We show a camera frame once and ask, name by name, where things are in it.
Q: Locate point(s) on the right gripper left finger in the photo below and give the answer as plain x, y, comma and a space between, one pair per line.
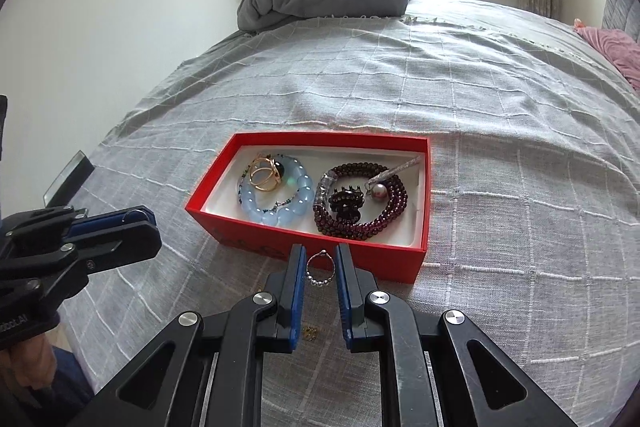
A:
207, 371

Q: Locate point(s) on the grey plaid bedspread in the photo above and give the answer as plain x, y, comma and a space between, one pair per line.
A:
534, 229

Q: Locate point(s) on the grey padded headboard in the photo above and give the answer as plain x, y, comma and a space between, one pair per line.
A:
623, 15

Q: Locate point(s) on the glass edged nightstand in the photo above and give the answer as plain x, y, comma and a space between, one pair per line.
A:
69, 181

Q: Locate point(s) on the black hair claw clip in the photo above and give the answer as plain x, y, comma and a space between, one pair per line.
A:
346, 204

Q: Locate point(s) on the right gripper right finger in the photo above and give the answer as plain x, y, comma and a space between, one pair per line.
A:
435, 369

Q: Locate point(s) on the pink pillow far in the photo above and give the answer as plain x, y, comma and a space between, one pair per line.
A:
617, 47

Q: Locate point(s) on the red Ace box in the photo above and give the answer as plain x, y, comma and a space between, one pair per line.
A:
267, 191

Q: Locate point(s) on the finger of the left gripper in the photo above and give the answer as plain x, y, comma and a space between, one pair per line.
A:
105, 219
102, 247

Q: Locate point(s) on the person's left hand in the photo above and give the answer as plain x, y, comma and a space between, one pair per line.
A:
32, 362

